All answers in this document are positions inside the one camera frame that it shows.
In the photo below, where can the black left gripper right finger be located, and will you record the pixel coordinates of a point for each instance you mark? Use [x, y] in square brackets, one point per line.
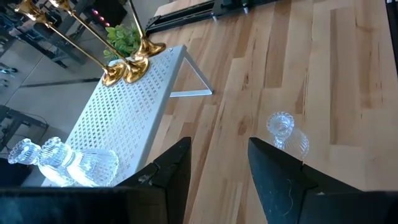
[280, 186]

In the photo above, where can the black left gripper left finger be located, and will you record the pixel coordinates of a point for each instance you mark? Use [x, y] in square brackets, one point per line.
[168, 193]

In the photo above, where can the clear ribbed glass candle holder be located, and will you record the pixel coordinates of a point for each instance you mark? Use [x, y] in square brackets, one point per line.
[281, 124]
[90, 168]
[23, 152]

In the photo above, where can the white perforated metal shelf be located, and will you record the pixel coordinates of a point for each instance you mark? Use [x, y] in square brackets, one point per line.
[124, 118]

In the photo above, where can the green potted plant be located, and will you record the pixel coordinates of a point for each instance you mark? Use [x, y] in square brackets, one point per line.
[122, 39]

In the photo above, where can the black device with red lights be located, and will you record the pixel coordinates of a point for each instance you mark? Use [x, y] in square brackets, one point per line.
[112, 12]

